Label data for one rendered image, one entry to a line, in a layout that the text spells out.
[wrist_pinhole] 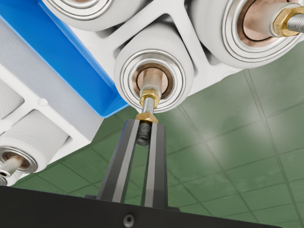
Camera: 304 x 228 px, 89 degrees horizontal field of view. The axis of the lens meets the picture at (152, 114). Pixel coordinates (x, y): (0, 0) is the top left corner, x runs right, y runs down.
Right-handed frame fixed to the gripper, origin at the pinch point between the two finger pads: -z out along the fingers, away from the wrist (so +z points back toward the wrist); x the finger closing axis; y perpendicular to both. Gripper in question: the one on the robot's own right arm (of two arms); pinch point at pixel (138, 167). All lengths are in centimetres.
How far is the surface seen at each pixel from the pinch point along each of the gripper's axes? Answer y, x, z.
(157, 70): -1.5, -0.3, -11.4
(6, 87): 8.9, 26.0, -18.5
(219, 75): 0.1, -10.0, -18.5
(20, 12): -1.9, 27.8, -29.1
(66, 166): 60, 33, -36
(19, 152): 16.9, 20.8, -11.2
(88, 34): -2.4, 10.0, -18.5
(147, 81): -0.9, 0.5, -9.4
